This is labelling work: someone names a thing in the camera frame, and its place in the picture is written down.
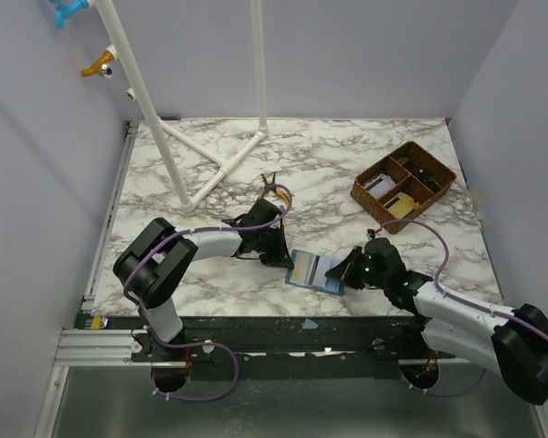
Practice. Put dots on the blue card holder wallet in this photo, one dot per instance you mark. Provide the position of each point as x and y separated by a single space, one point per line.
296 276

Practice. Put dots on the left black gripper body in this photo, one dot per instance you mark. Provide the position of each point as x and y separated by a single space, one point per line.
269 246

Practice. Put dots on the yellow handled pliers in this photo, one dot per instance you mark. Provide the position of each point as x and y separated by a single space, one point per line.
270 186

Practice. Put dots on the white PVC pipe frame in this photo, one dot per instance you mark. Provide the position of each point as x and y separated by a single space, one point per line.
179 60

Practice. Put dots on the white packets in basket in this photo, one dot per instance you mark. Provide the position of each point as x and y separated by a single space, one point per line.
381 182

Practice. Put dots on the orange brass tap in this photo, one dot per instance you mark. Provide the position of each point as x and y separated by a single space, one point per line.
102 66

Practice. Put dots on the aluminium extrusion rail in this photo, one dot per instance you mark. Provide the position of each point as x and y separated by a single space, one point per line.
94 348

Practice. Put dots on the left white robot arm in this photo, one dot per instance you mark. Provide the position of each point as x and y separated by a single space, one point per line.
153 265

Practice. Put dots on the black item in basket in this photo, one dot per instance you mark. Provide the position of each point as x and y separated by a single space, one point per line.
420 173

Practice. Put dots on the brown woven basket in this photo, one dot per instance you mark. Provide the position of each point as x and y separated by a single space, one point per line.
376 185

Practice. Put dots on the white grey striped card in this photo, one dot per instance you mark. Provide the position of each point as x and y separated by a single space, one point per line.
320 265

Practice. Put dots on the white striped credit card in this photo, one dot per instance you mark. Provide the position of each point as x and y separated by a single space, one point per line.
379 184

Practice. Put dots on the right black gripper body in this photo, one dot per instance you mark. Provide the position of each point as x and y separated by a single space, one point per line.
350 267

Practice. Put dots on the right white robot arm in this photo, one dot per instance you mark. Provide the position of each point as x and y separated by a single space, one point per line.
510 342

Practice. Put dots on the gold striped credit card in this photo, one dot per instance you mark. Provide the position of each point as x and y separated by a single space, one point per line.
398 201

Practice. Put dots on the gold VIP credit card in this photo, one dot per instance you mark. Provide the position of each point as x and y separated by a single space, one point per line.
403 212

